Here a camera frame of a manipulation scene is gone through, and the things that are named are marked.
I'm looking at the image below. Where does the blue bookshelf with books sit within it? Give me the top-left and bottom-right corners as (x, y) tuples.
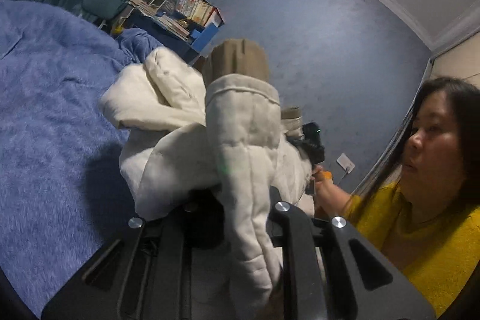
(112, 0), (224, 63)

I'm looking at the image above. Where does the person's right hand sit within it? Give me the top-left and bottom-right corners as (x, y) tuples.
(312, 165), (352, 218)

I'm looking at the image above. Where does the white wall socket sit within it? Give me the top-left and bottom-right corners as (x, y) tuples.
(336, 153), (356, 174)

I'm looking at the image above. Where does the cream hooded padded jacket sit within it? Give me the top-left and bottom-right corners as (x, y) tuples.
(99, 39), (312, 319)

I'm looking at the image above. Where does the woman in yellow sweater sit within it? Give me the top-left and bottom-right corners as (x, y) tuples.
(312, 76), (480, 319)

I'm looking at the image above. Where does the blue fleece bed blanket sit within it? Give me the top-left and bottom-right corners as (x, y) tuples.
(1, 0), (159, 315)

